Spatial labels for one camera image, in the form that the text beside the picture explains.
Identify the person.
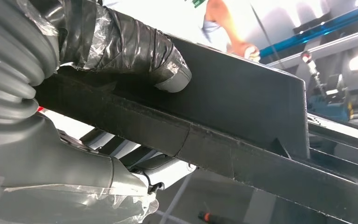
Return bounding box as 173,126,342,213
197,0,262,63

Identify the red tipped metal rod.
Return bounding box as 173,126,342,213
301,51,329,97

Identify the blue metal bar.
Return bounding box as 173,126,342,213
259,1,358,59

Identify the blue machine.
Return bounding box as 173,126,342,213
308,74,355,122

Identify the black orange tool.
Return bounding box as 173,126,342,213
197,211,229,224

